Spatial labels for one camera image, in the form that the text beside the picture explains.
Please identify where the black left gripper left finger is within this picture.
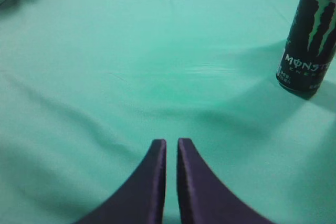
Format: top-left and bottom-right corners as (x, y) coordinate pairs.
(77, 139), (166, 223)

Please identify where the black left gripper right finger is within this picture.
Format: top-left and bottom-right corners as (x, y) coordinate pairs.
(177, 138), (272, 223)

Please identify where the green table cloth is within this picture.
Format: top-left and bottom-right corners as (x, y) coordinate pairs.
(1, 0), (335, 223)

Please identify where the black Monster energy can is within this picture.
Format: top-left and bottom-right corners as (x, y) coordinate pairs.
(276, 0), (335, 94)

